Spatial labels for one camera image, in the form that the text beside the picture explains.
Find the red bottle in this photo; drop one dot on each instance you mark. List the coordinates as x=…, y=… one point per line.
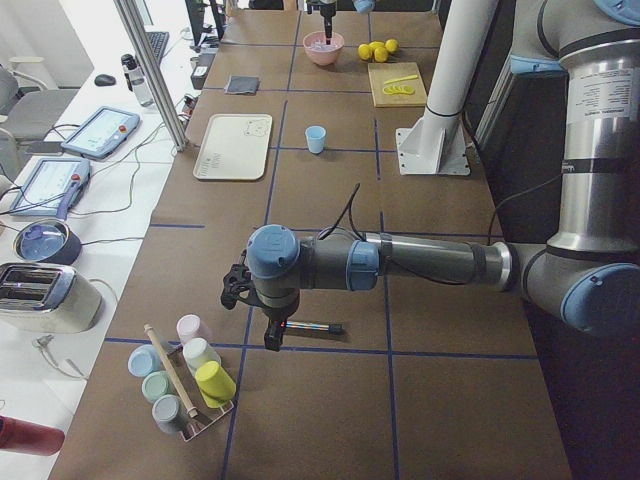
x=20, y=436

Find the clear water bottle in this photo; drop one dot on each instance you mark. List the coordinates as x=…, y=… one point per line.
x=136, y=80

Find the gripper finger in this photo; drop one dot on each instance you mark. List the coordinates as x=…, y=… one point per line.
x=328, y=30

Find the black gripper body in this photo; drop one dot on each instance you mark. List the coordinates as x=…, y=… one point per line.
x=274, y=316
x=327, y=11

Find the grey folded cloth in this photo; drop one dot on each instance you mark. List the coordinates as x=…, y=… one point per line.
x=242, y=85

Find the aluminium frame post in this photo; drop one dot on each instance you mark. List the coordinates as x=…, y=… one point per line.
x=134, y=28

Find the clear ice cubes pile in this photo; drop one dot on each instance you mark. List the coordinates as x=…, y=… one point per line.
x=322, y=46

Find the white bear serving tray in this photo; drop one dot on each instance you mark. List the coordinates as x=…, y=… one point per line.
x=234, y=147

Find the black computer mouse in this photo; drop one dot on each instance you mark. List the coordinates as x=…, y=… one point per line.
x=102, y=80

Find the bamboo cutting board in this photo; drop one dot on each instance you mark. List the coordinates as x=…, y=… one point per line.
x=379, y=72

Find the white upturned cup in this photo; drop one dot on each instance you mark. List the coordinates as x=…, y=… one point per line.
x=197, y=352

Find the blue pot with lid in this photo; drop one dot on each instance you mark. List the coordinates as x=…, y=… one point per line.
x=48, y=241

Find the white wire cup rack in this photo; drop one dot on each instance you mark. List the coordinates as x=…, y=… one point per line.
x=207, y=416

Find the green upturned cup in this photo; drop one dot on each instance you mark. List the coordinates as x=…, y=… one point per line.
x=156, y=385

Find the grey-green upturned cup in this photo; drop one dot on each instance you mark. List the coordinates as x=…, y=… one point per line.
x=169, y=414

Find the wooden rack handle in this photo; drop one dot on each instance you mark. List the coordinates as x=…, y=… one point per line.
x=163, y=354

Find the pink bowl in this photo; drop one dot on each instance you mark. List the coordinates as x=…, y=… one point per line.
x=318, y=58

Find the teach pendant tablet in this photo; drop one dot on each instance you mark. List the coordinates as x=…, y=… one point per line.
x=52, y=180
x=101, y=134

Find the steel muddler black tip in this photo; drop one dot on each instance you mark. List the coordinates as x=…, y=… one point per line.
x=334, y=329

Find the pink upturned cup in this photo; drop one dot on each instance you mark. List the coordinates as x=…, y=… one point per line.
x=191, y=326

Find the yellow upturned cup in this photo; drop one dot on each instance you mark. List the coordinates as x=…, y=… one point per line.
x=215, y=384

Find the blue upturned cup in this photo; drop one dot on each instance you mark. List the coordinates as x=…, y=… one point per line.
x=143, y=361

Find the black keyboard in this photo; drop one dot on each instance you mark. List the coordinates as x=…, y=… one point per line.
x=158, y=42

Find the yellow plastic knife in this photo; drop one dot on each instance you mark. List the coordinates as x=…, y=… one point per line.
x=400, y=79

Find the lemon slices row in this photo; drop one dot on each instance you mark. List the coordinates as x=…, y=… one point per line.
x=398, y=90

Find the light blue plastic cup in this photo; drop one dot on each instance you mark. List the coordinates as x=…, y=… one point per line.
x=315, y=138

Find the black box with label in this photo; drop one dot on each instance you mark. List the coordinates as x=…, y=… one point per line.
x=200, y=68

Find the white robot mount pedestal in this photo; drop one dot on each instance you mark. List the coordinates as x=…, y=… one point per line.
x=435, y=145

